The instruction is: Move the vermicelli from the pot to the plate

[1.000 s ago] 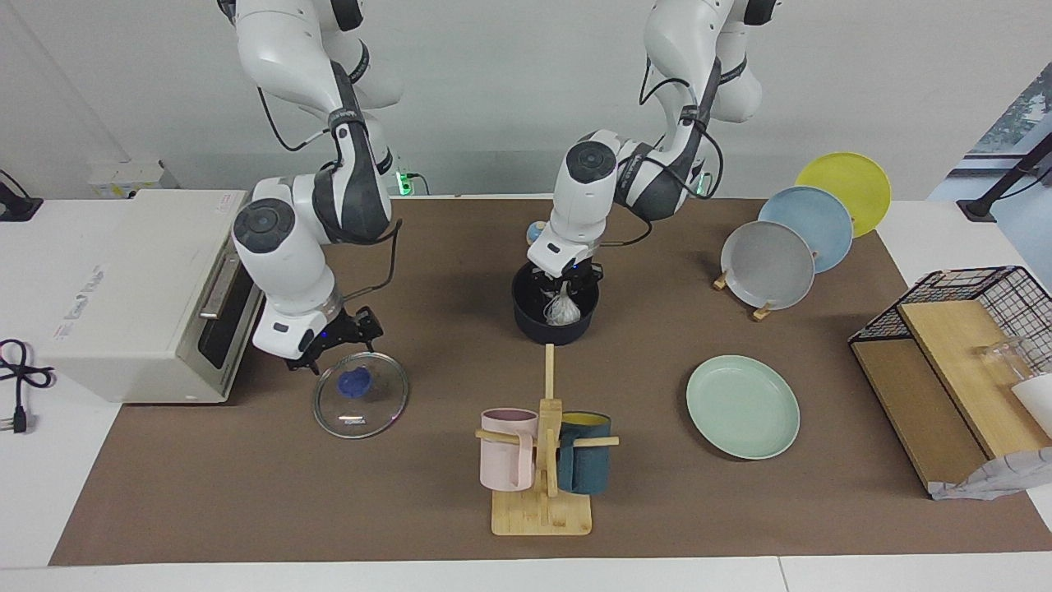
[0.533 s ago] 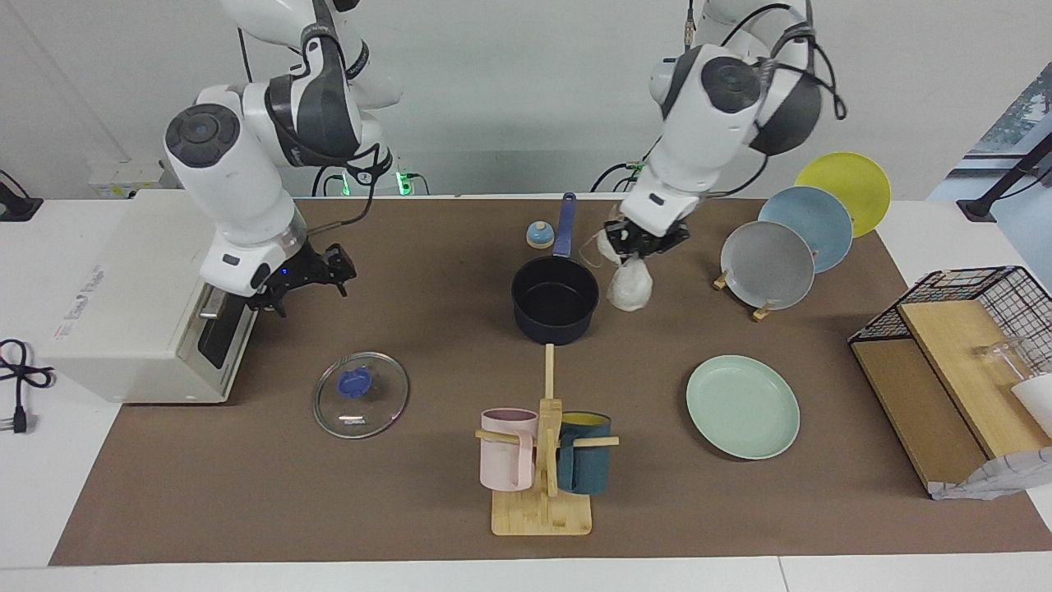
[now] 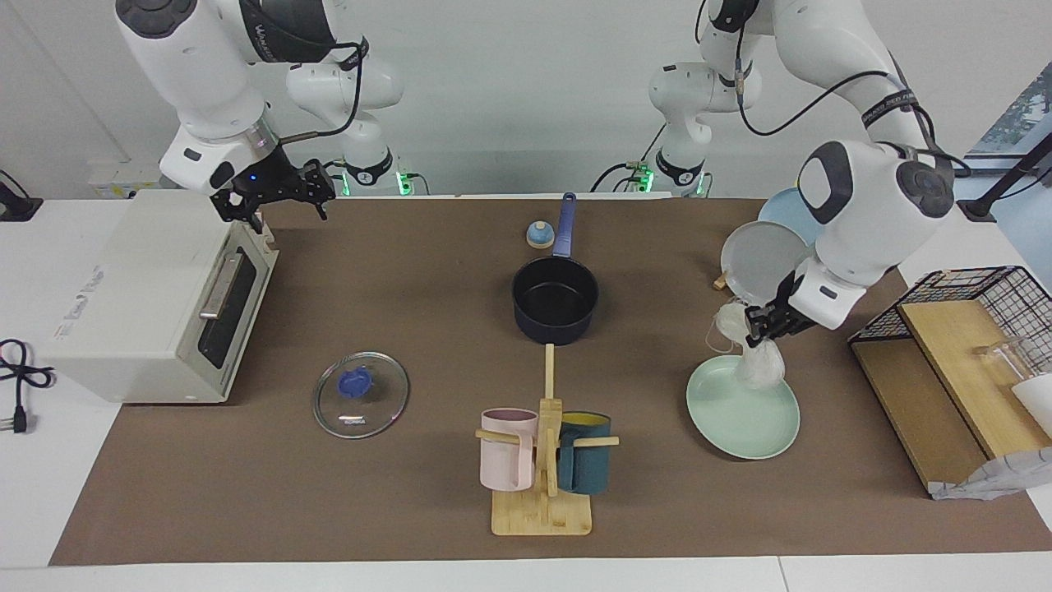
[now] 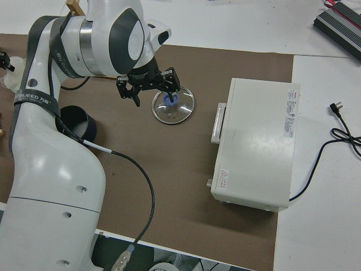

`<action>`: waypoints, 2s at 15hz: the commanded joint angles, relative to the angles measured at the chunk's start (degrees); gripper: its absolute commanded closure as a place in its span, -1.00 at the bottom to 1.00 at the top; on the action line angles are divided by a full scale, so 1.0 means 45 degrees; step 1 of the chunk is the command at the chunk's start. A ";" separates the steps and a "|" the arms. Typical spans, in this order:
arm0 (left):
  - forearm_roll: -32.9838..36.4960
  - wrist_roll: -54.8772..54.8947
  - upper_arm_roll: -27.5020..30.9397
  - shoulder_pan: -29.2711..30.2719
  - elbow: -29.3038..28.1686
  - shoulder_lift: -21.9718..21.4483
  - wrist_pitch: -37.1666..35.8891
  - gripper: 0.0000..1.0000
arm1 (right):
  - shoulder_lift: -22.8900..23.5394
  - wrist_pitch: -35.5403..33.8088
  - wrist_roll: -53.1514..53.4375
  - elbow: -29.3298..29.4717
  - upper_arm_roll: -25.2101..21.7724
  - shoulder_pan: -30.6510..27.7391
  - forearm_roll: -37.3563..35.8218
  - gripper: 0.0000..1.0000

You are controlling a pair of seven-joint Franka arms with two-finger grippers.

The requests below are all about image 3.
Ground white vermicelli bundle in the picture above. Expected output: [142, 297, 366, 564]
[708, 300, 787, 391]

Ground glass lid with blue knob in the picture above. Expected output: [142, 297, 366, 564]
[312, 351, 410, 440]

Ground grey plate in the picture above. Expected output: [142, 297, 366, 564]
[721, 220, 810, 307]

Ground light blue plate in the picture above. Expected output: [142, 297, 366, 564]
[756, 187, 824, 247]

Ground light green plate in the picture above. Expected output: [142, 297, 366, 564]
[686, 355, 801, 460]

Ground cream toaster oven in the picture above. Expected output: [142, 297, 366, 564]
[45, 189, 280, 405]

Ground clear glass cup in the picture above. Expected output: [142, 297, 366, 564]
[974, 337, 1045, 387]

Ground teal mug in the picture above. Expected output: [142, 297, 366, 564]
[557, 412, 612, 495]

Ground crumpled white plastic bag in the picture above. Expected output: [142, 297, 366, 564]
[929, 446, 1052, 502]

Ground white cup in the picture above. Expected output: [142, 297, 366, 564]
[1011, 374, 1052, 439]

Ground pink mug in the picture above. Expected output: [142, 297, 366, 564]
[480, 408, 539, 493]

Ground wooden mug tree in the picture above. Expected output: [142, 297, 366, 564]
[475, 344, 620, 537]

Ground brown table mat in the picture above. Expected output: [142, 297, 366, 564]
[49, 197, 1052, 567]

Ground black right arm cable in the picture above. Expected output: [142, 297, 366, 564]
[275, 33, 371, 145]

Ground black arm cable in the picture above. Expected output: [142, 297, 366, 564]
[736, 0, 975, 178]
[275, 33, 371, 145]

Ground wire and wood shelf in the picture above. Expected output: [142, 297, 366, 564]
[847, 265, 1052, 494]

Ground dark pot with blue handle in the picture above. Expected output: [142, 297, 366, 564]
[511, 192, 600, 346]

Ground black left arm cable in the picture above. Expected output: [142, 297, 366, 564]
[736, 0, 975, 178]

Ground black clamp mount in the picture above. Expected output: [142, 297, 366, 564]
[0, 169, 44, 223]

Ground black camera stand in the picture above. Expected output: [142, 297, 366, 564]
[957, 132, 1052, 223]

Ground black power cord with plug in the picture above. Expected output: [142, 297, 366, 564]
[0, 337, 57, 437]

